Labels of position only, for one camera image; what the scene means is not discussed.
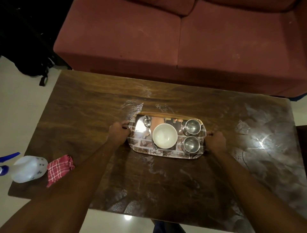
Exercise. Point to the person's left hand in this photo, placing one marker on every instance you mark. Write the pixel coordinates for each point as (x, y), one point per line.
(117, 133)

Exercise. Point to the person's right hand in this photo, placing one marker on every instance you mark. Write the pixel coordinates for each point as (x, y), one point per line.
(215, 142)

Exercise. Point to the brick pattern glossy tray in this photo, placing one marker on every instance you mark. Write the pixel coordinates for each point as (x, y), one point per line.
(139, 142)

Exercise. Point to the steel cup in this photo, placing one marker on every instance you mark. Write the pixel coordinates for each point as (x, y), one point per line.
(192, 144)
(192, 126)

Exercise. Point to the steel spoon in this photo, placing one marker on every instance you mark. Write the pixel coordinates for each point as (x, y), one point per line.
(146, 121)

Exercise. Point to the white ceramic bowl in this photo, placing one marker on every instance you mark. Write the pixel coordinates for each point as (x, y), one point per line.
(165, 136)

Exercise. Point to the red checked cloth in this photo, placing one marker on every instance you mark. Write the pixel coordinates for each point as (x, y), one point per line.
(58, 169)

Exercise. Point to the clear spray bottle blue nozzle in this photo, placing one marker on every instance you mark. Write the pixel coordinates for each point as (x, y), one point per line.
(28, 169)

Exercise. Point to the person's left forearm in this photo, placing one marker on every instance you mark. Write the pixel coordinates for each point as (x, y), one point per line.
(62, 192)

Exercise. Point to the person's right jeans leg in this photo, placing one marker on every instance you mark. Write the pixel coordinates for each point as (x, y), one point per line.
(168, 227)

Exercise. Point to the brown marbled wooden table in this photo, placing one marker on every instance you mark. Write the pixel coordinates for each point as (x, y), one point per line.
(96, 108)

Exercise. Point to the dark wooden side table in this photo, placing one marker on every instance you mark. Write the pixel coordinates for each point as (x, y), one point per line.
(302, 144)

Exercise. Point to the red fabric sofa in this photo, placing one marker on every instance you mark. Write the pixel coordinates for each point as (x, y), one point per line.
(144, 40)

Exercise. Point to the black bag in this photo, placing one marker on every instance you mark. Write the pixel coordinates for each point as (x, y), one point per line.
(28, 43)

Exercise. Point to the red sofa back cushion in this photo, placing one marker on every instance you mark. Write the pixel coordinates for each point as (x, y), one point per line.
(251, 3)
(168, 6)

